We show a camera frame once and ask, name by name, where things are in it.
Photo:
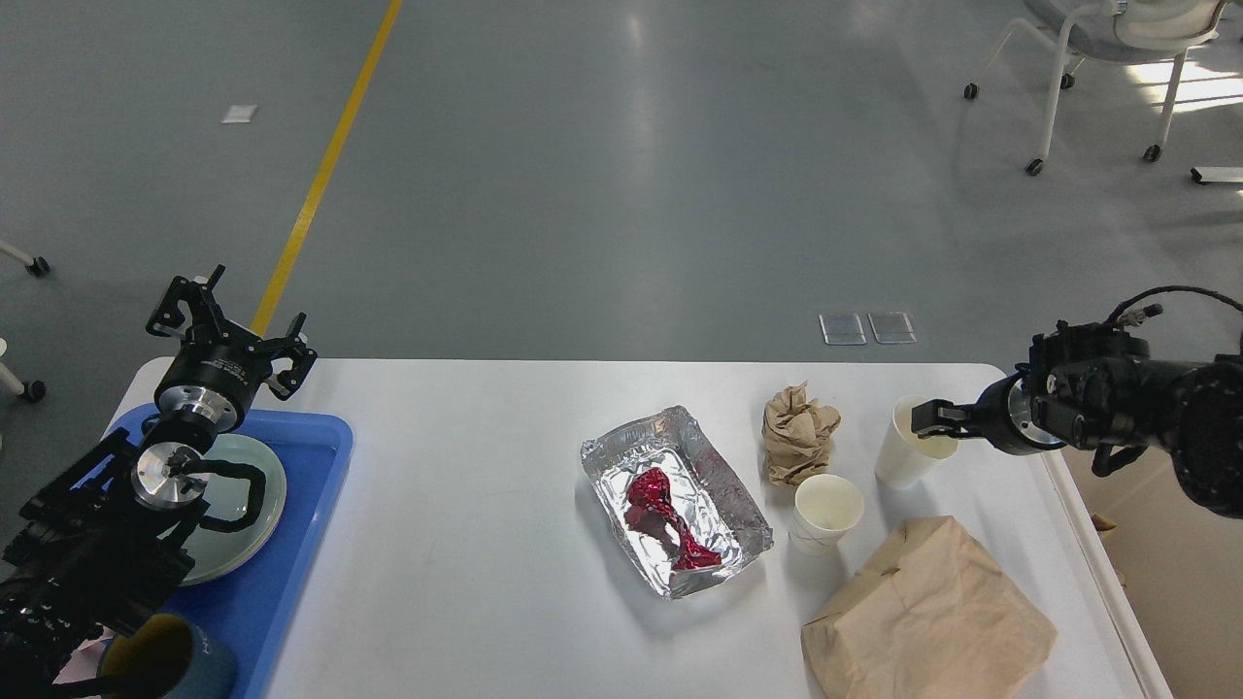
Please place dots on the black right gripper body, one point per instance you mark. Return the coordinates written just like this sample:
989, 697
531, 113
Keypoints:
1003, 417

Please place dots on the white paper cup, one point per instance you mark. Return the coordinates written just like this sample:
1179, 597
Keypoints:
904, 457
825, 508

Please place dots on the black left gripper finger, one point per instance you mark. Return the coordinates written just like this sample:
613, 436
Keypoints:
283, 363
188, 311

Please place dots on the grey floor plate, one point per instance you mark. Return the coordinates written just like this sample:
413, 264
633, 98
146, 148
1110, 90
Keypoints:
892, 328
843, 330

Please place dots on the flat brown paper bag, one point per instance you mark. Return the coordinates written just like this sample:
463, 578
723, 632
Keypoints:
930, 615

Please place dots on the blue plastic tray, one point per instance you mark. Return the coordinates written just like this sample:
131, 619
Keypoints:
250, 609

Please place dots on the dark teal mug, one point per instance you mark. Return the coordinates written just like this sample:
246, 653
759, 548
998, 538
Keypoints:
169, 657

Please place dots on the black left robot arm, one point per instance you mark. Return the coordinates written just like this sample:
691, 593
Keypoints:
104, 542

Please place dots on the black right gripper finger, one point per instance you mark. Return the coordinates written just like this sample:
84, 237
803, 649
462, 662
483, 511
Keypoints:
928, 427
940, 411

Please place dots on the pink mug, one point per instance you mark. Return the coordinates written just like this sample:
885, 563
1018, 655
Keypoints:
84, 662

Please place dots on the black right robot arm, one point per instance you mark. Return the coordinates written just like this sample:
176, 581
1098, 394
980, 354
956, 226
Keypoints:
1096, 387

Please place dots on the aluminium foil tray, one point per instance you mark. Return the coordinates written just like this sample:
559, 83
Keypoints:
705, 490

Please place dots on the light green plate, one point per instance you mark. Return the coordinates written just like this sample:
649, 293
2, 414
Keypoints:
217, 554

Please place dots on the white bar on floor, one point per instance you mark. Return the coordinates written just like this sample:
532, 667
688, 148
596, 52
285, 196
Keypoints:
1217, 174

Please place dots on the red crumpled wrapper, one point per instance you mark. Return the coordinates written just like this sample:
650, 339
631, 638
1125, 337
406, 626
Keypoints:
650, 512

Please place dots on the white plastic bin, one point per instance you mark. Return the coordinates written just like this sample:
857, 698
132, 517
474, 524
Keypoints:
1168, 573

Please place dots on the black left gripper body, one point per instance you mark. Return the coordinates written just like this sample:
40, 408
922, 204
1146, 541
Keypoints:
215, 381

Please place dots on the brown paper ball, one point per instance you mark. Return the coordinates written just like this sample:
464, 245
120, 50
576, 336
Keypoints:
796, 433

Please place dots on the white office chair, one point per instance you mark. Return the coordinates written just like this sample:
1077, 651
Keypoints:
1119, 32

